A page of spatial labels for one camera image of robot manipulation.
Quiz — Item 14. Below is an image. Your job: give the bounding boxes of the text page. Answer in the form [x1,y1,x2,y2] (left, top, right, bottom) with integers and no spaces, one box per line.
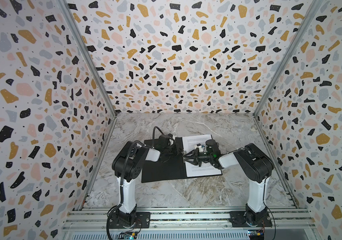
[182,135,222,178]

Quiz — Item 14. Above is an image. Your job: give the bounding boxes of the orange black file folder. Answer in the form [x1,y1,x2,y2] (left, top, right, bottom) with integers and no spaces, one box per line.
[141,136,223,184]

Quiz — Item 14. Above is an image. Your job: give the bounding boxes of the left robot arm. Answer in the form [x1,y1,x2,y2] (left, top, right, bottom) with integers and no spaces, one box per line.
[112,134,183,225]

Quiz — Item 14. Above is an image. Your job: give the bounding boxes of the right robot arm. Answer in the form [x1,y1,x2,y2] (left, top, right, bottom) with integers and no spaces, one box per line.
[183,140,275,226]

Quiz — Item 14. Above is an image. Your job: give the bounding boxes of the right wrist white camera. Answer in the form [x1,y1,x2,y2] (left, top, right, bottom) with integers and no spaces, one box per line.
[196,144,206,152]

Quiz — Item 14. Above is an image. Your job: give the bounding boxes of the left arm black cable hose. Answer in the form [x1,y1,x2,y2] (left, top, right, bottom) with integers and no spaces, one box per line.
[106,126,164,240]

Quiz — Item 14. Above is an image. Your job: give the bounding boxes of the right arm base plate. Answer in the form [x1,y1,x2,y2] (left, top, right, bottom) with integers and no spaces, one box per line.
[230,209,273,228]

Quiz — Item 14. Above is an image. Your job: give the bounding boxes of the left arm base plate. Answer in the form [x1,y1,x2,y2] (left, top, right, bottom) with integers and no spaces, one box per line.
[108,211,151,229]

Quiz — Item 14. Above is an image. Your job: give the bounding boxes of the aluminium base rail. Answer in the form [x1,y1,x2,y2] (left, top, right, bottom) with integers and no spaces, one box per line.
[60,207,321,240]

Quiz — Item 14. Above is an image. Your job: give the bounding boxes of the aluminium corner post left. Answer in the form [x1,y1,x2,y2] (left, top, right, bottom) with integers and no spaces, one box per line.
[55,0,117,117]

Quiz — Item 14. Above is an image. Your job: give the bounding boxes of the aluminium corner post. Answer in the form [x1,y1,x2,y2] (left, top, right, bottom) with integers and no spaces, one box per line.
[55,0,117,117]
[252,0,325,117]

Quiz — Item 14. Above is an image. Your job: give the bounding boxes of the aluminium corner post right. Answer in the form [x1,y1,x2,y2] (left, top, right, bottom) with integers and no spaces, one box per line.
[252,0,325,117]

